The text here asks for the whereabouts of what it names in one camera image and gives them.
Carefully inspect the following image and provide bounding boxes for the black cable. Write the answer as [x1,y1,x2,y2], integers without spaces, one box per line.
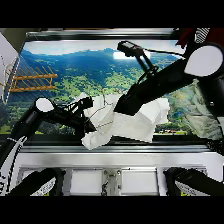
[143,48,186,58]

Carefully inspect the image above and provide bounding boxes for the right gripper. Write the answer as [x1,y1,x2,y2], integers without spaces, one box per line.
[113,84,152,117]

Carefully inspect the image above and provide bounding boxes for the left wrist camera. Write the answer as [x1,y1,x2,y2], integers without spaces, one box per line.
[66,95,95,113]

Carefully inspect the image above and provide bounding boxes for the white long-sleeved shirt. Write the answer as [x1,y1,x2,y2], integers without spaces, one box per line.
[81,93,171,151]

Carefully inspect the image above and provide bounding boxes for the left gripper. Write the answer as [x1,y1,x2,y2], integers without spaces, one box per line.
[66,108,98,136]

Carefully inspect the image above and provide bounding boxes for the silver frame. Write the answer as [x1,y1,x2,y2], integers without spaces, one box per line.
[0,143,224,197]

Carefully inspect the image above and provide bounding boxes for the brown clothes hanger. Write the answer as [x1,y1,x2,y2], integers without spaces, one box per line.
[14,65,59,81]
[9,79,58,94]

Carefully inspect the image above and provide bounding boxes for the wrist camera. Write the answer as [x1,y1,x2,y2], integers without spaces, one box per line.
[66,95,95,113]
[116,40,160,76]

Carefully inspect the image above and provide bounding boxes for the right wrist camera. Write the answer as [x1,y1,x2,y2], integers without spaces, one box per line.
[116,40,160,76]

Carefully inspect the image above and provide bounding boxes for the red garment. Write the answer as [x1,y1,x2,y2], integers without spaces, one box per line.
[174,28,224,48]

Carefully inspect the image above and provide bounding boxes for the black and white striped garment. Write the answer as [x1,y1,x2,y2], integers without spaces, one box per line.
[194,28,212,45]

